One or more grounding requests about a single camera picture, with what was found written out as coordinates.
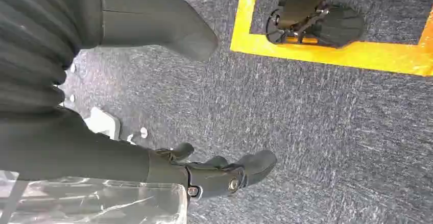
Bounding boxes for black robot foot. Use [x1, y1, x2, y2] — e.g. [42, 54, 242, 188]
[265, 0, 366, 49]

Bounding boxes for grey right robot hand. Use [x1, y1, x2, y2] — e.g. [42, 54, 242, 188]
[0, 0, 278, 201]

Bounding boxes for clear plastic box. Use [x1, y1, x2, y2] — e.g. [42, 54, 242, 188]
[0, 170, 189, 224]

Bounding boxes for ribbed grey right arm sleeve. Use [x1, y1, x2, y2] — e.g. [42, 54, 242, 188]
[0, 0, 104, 118]

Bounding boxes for white floor plate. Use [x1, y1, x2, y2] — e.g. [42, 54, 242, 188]
[83, 106, 122, 141]

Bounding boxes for yellow floor tape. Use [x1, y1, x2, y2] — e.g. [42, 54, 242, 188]
[230, 0, 433, 78]

